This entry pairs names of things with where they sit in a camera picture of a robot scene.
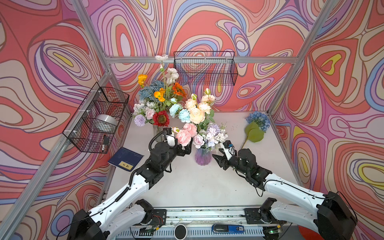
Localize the white poppy stem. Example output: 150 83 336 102
155 55 179 88

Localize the orange poppy stem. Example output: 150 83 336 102
138 75 165 104

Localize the red flower with leaf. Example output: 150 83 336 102
153 111 170 127

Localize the lilac mixed flower bunch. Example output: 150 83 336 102
192 123 228 151

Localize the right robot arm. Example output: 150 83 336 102
213 145 358 240

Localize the peach rose stem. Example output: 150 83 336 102
185 94 206 125

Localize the light blue rose stem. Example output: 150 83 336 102
169 98 191 123

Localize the black wire basket left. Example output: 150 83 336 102
63 83 130 154

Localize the orange sunflower stem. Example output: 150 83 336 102
172 82 187 98

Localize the white tape roll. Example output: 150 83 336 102
94 114 118 133

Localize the blue hydrangea stem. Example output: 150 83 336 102
241 112 271 149

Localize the red pen cup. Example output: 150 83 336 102
298 226 324 240

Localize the round black speaker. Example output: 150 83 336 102
174 224 188 240

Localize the dark blue notebook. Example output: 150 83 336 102
108 147 144 172

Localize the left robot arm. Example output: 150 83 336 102
67 128 192 240

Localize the purple blue glass vase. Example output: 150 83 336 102
195 148 212 166

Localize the blue black device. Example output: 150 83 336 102
212 224 245 234

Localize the pink peony stem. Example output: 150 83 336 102
172 123 197 147

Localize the black wire basket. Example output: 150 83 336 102
174 50 238 86
63 83 130 154

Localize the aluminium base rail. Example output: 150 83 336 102
115 206 303 240

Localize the black wire basket back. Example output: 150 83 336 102
174 50 238 86

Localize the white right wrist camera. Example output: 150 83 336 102
221 140 236 161

